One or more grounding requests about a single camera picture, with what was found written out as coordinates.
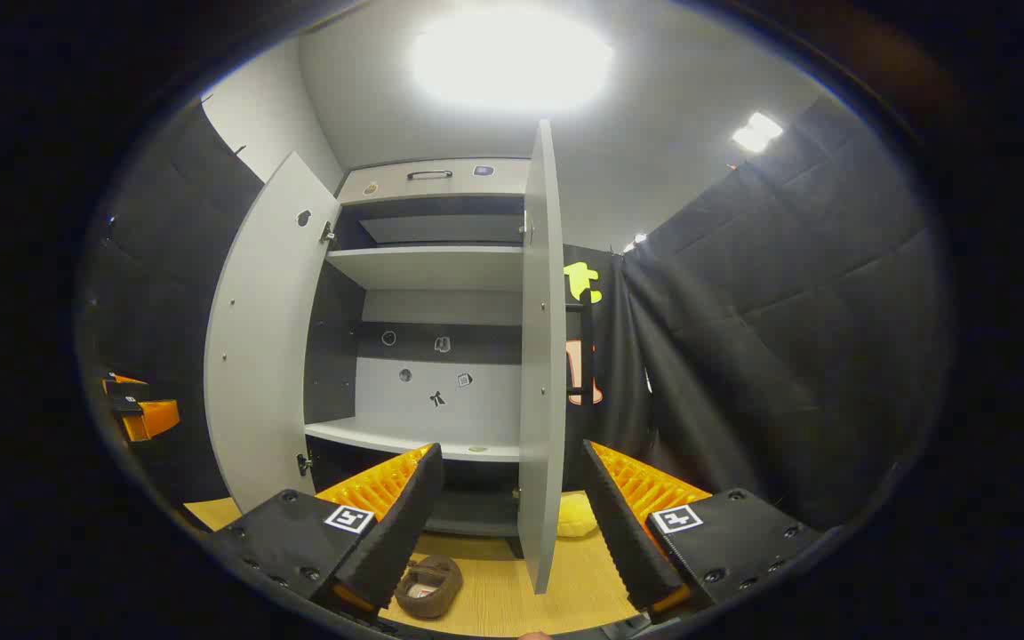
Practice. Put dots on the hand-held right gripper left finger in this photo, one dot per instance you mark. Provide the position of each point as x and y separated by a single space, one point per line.
401 533

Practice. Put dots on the brown fuzzy shoe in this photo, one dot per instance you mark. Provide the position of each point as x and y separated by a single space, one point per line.
441 578

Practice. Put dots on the small ceiling light panel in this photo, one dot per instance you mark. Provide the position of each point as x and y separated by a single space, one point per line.
756 132

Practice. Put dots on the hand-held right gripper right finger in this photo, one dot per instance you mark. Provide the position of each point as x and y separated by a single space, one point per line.
623 533

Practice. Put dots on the large ceiling light panel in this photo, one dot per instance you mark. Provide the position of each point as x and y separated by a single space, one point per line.
512 58

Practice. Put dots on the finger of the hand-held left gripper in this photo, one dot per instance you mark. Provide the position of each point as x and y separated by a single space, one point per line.
121 380
156 420

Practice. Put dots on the grey shoe cabinet door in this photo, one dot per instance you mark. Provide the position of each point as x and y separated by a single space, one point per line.
540 356
263 356

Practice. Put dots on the black backdrop cloth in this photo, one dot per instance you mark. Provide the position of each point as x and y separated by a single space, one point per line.
788 311

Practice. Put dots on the grey shoe cabinet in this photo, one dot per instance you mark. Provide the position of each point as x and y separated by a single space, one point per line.
432 267

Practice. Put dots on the yellow plush toy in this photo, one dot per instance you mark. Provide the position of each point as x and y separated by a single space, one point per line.
576 520

